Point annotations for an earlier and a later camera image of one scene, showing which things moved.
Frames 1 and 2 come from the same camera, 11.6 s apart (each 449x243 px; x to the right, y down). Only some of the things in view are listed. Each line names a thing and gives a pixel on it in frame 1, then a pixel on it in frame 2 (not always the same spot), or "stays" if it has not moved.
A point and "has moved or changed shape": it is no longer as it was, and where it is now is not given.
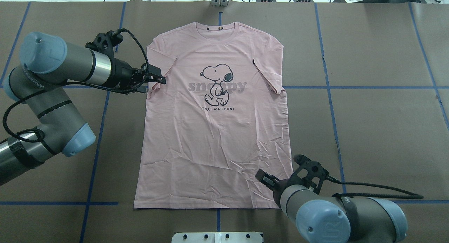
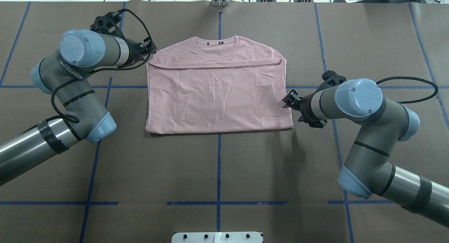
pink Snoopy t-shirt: [221, 116] has moved or changed shape
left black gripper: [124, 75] → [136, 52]
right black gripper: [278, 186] → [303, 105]
